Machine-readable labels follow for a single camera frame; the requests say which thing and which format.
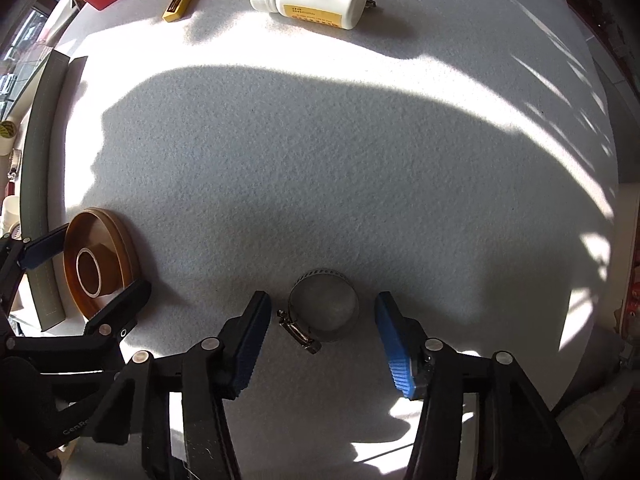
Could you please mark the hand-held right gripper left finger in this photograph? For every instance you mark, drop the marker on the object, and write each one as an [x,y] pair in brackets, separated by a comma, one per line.
[249,347]

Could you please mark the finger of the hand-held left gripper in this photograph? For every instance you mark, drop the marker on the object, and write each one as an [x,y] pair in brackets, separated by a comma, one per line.
[42,250]
[120,307]

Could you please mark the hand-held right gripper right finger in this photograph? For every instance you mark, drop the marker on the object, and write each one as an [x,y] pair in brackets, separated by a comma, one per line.
[395,352]

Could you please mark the brown tape roll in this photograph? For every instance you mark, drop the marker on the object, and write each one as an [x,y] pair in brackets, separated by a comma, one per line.
[107,255]

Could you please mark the white shallow box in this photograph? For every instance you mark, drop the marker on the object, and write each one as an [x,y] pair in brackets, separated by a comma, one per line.
[46,160]

